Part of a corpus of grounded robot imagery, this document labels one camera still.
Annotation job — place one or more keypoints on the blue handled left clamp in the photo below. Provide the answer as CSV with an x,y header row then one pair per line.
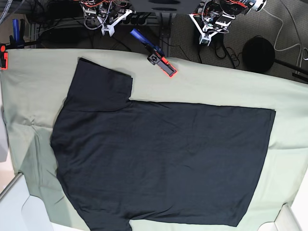
x,y
16,41

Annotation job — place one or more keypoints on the aluminium frame post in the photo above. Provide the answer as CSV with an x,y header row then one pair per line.
x,y
164,20

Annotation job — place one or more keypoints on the black round stand base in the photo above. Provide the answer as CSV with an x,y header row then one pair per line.
x,y
258,55

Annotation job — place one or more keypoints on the dark navy T-shirt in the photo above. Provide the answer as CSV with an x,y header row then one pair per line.
x,y
121,160

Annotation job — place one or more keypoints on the black power strip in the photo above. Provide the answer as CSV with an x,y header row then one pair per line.
x,y
135,21

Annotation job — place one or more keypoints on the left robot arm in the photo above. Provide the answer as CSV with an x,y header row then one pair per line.
x,y
213,17

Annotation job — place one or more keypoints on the blue handled clamp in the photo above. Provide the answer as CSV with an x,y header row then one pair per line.
x,y
156,55
16,41

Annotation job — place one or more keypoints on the light green table cloth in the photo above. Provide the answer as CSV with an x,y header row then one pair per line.
x,y
37,81

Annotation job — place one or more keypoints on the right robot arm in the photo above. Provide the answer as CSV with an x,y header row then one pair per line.
x,y
104,15

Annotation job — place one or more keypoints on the blue handled centre clamp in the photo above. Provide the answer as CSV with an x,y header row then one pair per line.
x,y
156,55

